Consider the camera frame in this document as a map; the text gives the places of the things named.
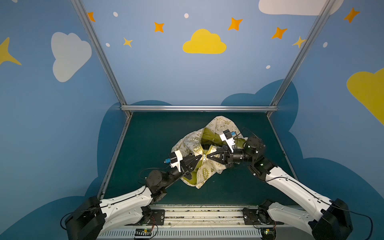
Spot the green and cream printed jacket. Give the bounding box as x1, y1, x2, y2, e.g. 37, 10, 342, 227
171, 116, 248, 189

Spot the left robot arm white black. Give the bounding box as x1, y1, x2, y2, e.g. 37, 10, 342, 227
60, 151, 202, 240

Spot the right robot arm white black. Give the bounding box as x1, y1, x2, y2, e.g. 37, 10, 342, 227
207, 135, 353, 240

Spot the left small circuit board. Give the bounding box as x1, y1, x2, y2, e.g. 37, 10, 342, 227
134, 228, 153, 240

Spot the small circuit board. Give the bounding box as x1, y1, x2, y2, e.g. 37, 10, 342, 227
260, 229, 277, 240
134, 228, 153, 240

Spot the right small circuit board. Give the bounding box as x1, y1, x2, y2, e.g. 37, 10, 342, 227
260, 229, 277, 240

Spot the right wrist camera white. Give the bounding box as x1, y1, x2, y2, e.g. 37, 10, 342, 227
220, 130, 236, 153

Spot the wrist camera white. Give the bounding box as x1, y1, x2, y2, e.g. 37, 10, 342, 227
164, 150, 183, 173
220, 130, 236, 153

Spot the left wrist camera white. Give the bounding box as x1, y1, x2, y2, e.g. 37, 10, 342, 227
164, 150, 183, 173

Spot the front aluminium mounting rail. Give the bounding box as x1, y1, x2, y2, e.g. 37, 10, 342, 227
98, 205, 313, 240

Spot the right side table rail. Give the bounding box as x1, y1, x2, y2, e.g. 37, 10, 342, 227
267, 117, 298, 180

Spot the table rail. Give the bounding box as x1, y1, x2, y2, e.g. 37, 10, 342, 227
98, 116, 132, 200
267, 117, 298, 180

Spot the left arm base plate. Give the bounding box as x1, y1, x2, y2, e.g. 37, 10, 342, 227
140, 209, 165, 226

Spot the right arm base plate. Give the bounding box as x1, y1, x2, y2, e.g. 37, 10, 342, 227
242, 208, 284, 225

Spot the rear aluminium frame bar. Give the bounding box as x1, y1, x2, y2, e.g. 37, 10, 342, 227
121, 105, 278, 113

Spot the left side table rail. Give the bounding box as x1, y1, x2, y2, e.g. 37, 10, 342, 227
98, 116, 132, 200

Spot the right aluminium frame post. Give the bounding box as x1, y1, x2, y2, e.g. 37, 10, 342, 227
270, 0, 337, 110

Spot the aluminium frame post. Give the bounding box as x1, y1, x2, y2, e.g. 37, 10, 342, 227
71, 0, 127, 105
270, 0, 337, 110

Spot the left aluminium frame post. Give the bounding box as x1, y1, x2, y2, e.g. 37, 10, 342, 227
71, 0, 127, 105

